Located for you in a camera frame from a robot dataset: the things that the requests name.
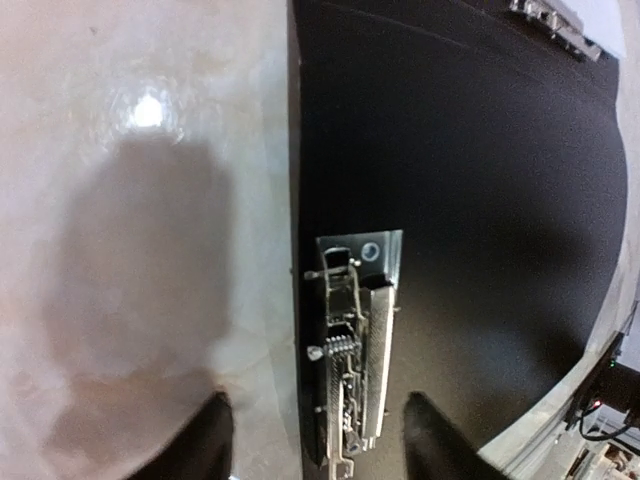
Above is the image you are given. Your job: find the curved aluminium rail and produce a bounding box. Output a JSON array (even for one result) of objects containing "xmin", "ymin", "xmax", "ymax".
[{"xmin": 479, "ymin": 299, "xmax": 640, "ymax": 480}]

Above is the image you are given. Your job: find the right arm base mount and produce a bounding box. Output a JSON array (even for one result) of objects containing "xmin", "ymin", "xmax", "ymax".
[{"xmin": 564, "ymin": 331, "xmax": 639, "ymax": 442}]

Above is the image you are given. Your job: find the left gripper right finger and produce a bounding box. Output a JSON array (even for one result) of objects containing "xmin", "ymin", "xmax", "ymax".
[{"xmin": 403, "ymin": 391, "xmax": 505, "ymax": 480}]

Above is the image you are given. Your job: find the black file folder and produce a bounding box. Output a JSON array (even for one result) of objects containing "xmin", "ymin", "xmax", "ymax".
[{"xmin": 294, "ymin": 1, "xmax": 627, "ymax": 479}]

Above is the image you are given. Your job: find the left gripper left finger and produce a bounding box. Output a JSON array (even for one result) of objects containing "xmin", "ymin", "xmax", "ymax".
[{"xmin": 129, "ymin": 392, "xmax": 235, "ymax": 480}]

